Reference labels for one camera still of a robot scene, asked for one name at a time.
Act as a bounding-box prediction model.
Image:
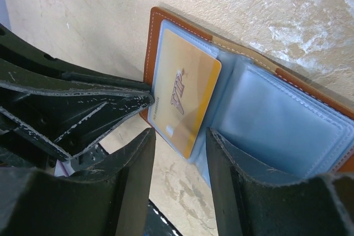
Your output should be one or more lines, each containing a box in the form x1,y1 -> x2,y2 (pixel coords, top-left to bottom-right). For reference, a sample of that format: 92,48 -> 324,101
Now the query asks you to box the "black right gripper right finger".
206,128 -> 353,235

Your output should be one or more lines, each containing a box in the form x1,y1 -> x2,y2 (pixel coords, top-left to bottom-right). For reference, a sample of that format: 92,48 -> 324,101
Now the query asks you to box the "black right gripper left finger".
1,128 -> 156,235

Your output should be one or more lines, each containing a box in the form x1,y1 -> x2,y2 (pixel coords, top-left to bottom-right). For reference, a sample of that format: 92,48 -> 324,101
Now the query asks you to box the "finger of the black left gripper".
1,81 -> 154,161
1,25 -> 151,91

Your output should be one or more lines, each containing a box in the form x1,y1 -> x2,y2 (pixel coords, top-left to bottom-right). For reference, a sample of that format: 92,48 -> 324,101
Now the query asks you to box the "gold VIP card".
148,25 -> 222,159

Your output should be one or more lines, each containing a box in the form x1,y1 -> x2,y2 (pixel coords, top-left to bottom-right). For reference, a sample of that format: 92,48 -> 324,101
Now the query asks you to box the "brown leather card holder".
140,7 -> 353,181

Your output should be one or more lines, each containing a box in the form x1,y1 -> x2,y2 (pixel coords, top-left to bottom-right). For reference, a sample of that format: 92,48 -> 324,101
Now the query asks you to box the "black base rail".
143,200 -> 182,236

